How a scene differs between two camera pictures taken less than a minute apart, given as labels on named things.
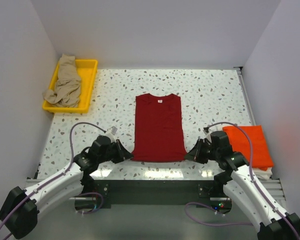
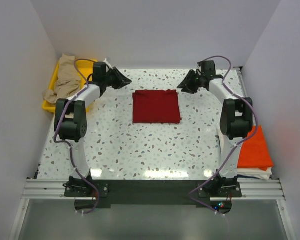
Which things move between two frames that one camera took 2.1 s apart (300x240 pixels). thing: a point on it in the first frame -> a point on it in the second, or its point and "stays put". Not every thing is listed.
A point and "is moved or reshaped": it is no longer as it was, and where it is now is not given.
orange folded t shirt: [261, 157] stays put
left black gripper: [122, 153] -> [122, 80]
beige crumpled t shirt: [67, 92] stays put
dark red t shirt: [159, 129] is moved or reshaped
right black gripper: [195, 153] -> [186, 85]
